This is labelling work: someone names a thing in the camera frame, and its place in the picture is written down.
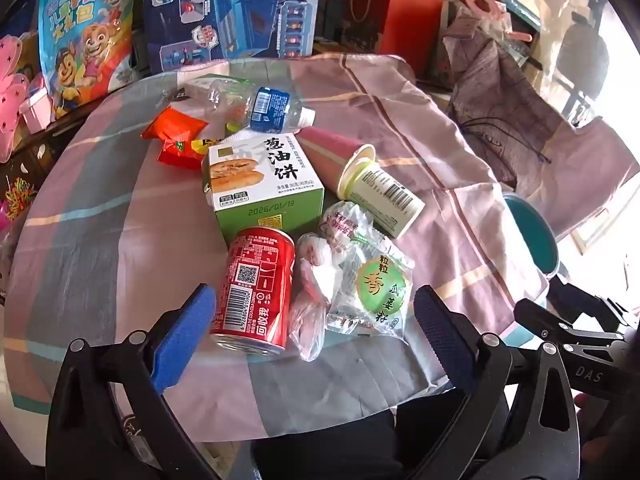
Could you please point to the pink star wings toy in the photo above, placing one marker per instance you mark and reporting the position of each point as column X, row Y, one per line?
column 15, row 95

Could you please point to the green and white food box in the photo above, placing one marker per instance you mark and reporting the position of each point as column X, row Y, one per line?
column 260, row 175

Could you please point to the white and green medicine box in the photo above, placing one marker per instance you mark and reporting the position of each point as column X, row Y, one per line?
column 200, row 87

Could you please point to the clear bag with pink print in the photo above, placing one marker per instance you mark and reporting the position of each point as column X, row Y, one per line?
column 340, row 225

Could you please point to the colourful rubber band bundle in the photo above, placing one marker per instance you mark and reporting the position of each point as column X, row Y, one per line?
column 20, row 197

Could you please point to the grey purple cloth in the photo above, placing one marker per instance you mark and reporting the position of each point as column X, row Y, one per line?
column 500, row 90

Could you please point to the clear crumpled plastic bag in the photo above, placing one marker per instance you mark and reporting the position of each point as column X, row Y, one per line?
column 312, row 305

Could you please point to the person's trousers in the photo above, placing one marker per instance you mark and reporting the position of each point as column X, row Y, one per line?
column 340, row 445

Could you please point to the pink paper cup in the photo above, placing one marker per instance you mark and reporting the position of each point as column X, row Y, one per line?
column 325, row 155

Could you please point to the clear bag round green label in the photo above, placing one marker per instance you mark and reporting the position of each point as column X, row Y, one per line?
column 380, row 285

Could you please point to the clear plastic bottle blue label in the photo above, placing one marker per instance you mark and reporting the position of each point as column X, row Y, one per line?
column 270, row 105

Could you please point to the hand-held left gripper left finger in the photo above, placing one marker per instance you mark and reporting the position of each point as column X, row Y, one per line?
column 182, row 330

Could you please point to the cartoon printed gift bag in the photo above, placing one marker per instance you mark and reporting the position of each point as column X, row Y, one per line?
column 85, row 45

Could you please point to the teal plastic bin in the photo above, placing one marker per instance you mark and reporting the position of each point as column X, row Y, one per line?
column 530, row 240

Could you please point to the pink gift box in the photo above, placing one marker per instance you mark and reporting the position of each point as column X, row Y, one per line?
column 37, row 105

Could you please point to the blue toy box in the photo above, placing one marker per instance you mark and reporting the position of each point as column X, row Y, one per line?
column 225, row 10

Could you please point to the red soda can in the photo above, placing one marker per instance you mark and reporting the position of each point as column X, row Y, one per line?
column 255, row 290

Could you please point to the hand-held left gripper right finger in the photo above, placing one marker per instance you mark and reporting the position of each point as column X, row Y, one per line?
column 445, row 340

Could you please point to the red gift bag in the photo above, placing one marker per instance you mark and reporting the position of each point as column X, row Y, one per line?
column 400, row 15

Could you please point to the orange foil wrapper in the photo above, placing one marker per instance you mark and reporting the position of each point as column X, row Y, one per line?
column 172, row 125

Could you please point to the red snack packet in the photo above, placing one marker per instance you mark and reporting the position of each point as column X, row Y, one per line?
column 175, row 155

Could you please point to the white yogurt bottle green label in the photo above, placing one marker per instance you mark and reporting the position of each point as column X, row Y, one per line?
column 385, row 195

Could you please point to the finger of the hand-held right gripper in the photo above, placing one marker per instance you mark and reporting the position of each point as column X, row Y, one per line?
column 590, row 310
column 550, row 325

